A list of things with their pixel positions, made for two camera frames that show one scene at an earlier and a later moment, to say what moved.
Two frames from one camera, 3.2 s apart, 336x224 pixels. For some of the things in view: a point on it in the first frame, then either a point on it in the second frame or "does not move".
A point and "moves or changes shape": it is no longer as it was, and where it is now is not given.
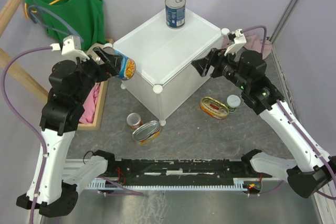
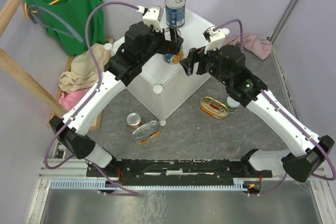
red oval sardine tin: [214, 107] does not move
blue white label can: [127, 66] moves or changes shape
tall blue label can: [175, 11] does not move
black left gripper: [111, 62] → [172, 46]
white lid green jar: [233, 102] does not move
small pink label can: [134, 120] does not move
